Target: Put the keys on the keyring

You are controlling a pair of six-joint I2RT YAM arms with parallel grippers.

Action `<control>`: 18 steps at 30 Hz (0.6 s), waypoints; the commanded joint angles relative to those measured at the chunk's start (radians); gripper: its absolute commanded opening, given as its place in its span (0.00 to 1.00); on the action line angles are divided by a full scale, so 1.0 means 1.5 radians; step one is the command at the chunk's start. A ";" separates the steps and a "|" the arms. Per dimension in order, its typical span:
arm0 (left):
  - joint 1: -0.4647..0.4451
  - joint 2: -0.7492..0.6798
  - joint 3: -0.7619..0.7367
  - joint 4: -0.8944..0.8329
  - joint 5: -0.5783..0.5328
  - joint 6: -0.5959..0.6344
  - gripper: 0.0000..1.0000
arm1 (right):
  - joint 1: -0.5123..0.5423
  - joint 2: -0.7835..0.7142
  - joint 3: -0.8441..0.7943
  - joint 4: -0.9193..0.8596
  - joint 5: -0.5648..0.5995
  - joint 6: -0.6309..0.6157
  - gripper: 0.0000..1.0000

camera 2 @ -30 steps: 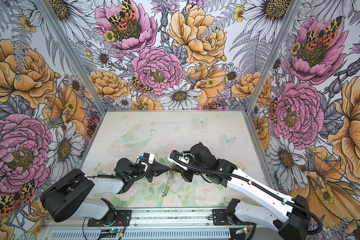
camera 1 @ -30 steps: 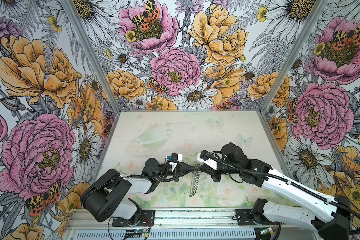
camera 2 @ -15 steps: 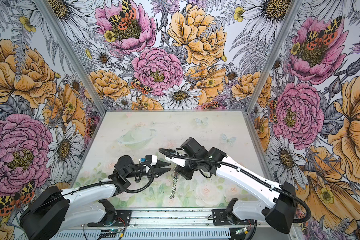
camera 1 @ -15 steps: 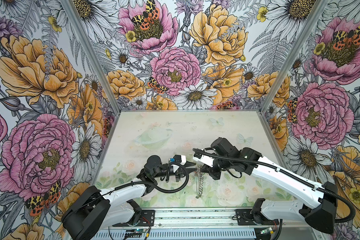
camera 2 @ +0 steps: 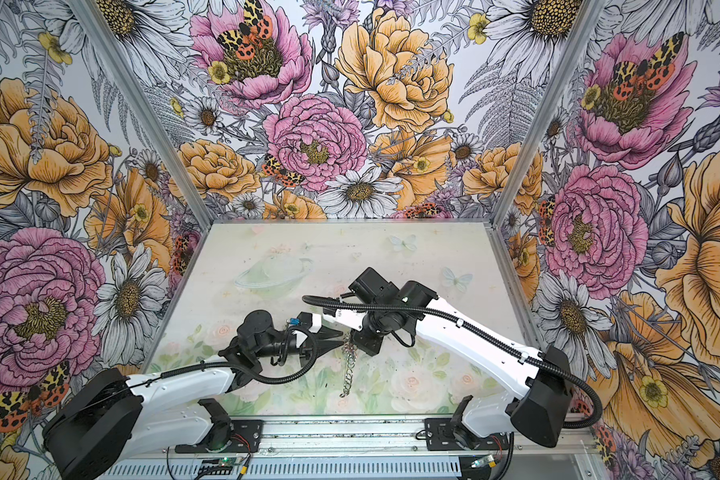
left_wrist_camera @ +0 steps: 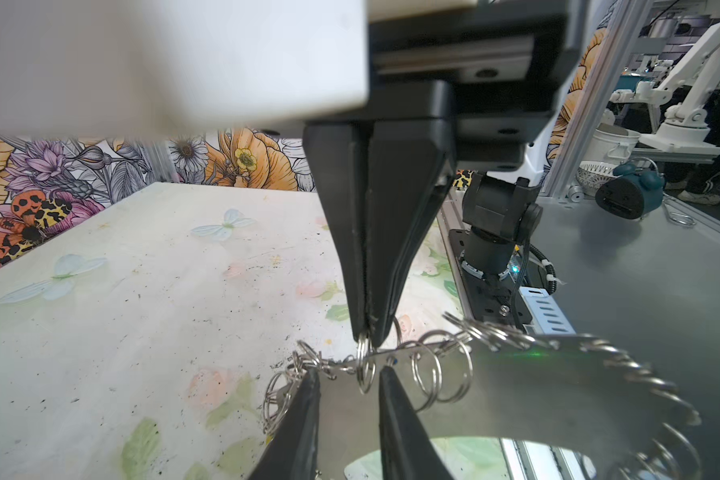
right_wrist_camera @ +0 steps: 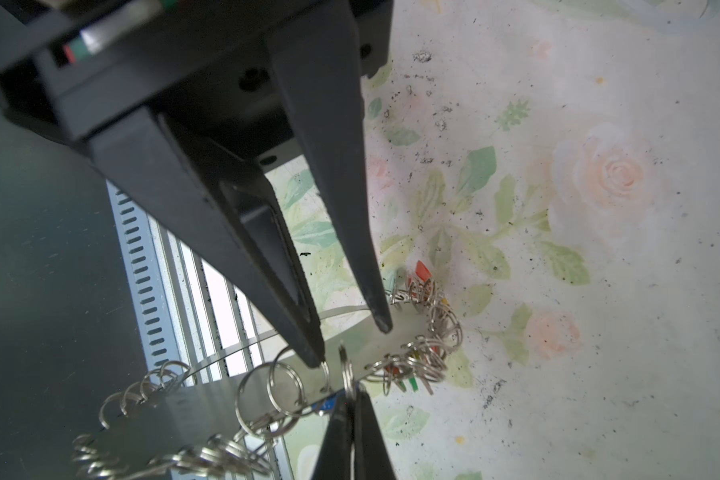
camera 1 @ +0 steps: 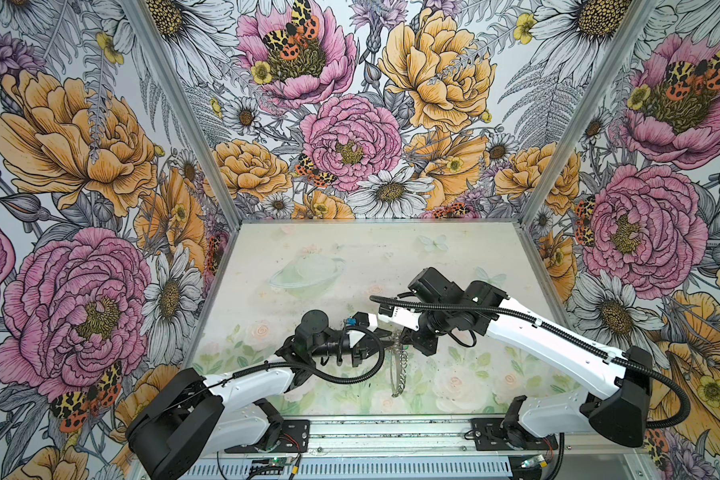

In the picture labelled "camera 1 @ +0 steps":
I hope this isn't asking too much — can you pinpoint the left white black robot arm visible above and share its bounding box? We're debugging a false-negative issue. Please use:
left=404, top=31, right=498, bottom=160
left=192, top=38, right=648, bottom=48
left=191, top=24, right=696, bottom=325
left=126, top=310, right=392, bottom=479

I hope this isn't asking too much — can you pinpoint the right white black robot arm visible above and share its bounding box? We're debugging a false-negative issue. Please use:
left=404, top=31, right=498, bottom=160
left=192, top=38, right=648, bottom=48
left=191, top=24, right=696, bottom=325
left=370, top=267, right=691, bottom=449

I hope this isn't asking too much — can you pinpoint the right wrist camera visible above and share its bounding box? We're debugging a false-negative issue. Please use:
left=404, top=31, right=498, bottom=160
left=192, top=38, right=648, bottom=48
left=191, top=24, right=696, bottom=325
left=371, top=304, right=421, bottom=332

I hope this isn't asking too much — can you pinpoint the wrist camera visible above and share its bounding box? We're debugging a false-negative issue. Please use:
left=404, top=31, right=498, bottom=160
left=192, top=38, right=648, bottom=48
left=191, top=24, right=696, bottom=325
left=371, top=304, right=421, bottom=332
left=343, top=312, right=370, bottom=348

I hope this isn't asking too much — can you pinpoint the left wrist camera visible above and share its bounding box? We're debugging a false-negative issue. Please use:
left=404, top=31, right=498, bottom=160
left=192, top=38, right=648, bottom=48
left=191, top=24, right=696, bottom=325
left=343, top=312, right=370, bottom=348

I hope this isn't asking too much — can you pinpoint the aluminium front rail frame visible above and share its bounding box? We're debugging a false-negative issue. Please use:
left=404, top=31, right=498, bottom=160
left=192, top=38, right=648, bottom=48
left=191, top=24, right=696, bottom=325
left=177, top=415, right=661, bottom=479

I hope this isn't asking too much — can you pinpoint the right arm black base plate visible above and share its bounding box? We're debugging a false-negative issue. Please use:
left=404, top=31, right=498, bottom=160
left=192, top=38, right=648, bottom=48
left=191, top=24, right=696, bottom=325
left=465, top=417, right=558, bottom=452

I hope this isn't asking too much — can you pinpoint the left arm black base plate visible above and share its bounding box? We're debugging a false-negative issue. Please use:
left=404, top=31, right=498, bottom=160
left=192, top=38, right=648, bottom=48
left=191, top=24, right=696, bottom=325
left=224, top=419, right=311, bottom=454

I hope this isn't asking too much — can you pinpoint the right aluminium corner post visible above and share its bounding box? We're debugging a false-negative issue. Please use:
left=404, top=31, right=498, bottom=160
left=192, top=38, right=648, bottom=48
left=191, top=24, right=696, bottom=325
left=517, top=1, right=656, bottom=227

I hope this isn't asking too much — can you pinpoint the aluminium corner post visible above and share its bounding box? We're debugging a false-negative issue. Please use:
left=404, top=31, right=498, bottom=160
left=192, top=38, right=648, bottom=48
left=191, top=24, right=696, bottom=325
left=517, top=1, right=656, bottom=227
left=123, top=1, right=242, bottom=233

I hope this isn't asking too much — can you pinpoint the left aluminium corner post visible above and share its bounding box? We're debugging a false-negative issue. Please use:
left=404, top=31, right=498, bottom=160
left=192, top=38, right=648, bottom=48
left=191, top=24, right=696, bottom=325
left=123, top=1, right=242, bottom=233

